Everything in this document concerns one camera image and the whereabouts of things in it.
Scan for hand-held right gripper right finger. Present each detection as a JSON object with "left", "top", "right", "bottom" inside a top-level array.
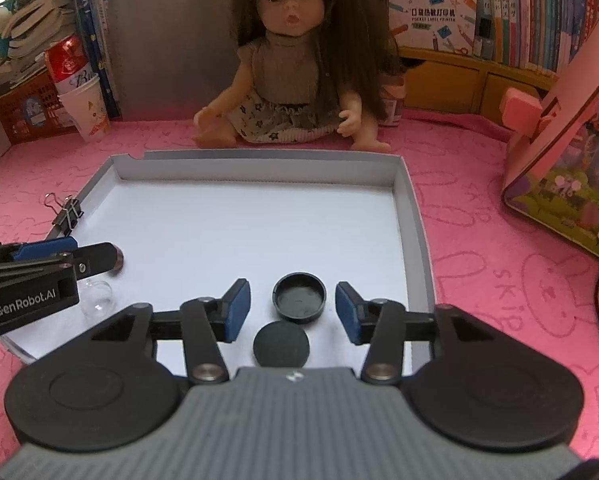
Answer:
[{"left": 335, "top": 282, "right": 517, "bottom": 386}]

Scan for long-haired baby doll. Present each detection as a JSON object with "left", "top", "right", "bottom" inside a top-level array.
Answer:
[{"left": 193, "top": 0, "right": 405, "bottom": 153}]

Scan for white pencil-print carton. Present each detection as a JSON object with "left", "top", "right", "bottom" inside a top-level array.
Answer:
[{"left": 387, "top": 0, "right": 479, "bottom": 53}]

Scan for white paper cup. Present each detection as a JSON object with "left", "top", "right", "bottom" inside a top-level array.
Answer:
[{"left": 56, "top": 75, "right": 112, "bottom": 143}]

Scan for pink house-shaped toy box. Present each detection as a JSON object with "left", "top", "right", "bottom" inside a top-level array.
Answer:
[{"left": 498, "top": 0, "right": 599, "bottom": 266}]

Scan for black binder clip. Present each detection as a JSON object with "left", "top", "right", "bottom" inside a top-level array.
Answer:
[{"left": 43, "top": 192, "right": 84, "bottom": 235}]

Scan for grey cardboard box tray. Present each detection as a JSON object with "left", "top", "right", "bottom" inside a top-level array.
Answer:
[{"left": 0, "top": 154, "right": 436, "bottom": 366}]

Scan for blue patterned upright books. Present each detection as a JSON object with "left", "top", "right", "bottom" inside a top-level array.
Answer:
[{"left": 70, "top": 0, "right": 123, "bottom": 121}]

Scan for grey metal board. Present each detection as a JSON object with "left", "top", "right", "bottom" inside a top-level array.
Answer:
[{"left": 102, "top": 0, "right": 260, "bottom": 122}]

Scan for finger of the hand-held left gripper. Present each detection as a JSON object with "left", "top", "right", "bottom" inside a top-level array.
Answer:
[
  {"left": 0, "top": 237, "right": 78, "bottom": 264},
  {"left": 62, "top": 242, "right": 120, "bottom": 281}
]

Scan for black round lid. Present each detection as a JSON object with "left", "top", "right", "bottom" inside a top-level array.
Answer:
[{"left": 252, "top": 322, "right": 311, "bottom": 370}]

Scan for black round cap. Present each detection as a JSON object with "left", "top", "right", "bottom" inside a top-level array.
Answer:
[{"left": 272, "top": 272, "right": 327, "bottom": 324}]

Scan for clear plastic dome cup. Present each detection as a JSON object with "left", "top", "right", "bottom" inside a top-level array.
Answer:
[{"left": 78, "top": 280, "right": 114, "bottom": 320}]

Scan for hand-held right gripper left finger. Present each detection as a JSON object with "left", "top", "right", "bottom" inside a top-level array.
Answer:
[{"left": 74, "top": 278, "right": 252, "bottom": 386}]

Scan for yellow wooden drawer organizer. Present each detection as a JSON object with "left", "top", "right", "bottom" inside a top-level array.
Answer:
[{"left": 398, "top": 46, "right": 560, "bottom": 123}]

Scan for blue white plush toy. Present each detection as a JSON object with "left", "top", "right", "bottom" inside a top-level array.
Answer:
[{"left": 0, "top": 0, "right": 27, "bottom": 53}]

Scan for row of shelved books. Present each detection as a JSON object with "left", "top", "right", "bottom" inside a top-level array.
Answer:
[{"left": 404, "top": 0, "right": 599, "bottom": 78}]

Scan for orange plastic crate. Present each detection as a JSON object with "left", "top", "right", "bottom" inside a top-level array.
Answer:
[{"left": 0, "top": 67, "right": 80, "bottom": 145}]

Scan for red drink can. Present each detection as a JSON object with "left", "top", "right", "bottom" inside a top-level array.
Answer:
[{"left": 45, "top": 34, "right": 100, "bottom": 96}]

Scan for pink printed tablecloth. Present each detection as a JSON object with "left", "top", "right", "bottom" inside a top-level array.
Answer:
[{"left": 0, "top": 107, "right": 599, "bottom": 480}]

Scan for pile of stacked books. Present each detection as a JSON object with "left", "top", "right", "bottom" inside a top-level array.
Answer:
[{"left": 0, "top": 0, "right": 80, "bottom": 103}]

